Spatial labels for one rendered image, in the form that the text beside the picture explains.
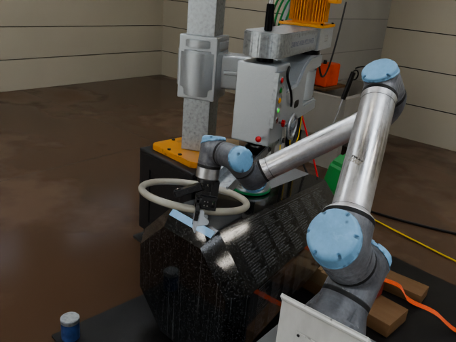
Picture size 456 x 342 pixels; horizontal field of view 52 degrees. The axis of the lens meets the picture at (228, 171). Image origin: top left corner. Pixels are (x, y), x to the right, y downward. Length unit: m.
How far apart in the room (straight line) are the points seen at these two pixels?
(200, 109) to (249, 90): 0.82
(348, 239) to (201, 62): 2.03
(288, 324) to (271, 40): 1.42
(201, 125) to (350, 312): 2.09
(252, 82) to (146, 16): 7.48
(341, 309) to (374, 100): 0.64
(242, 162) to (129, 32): 8.02
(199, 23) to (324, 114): 2.51
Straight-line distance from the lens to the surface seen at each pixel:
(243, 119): 2.49
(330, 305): 1.41
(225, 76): 3.13
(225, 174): 2.41
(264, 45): 2.37
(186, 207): 1.83
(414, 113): 7.27
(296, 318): 1.39
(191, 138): 3.28
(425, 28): 7.16
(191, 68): 3.09
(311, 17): 2.99
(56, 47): 8.73
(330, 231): 1.29
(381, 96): 1.57
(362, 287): 1.43
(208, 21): 3.11
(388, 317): 3.11
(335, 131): 1.73
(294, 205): 2.66
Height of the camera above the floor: 1.88
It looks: 22 degrees down
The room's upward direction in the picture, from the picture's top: 5 degrees clockwise
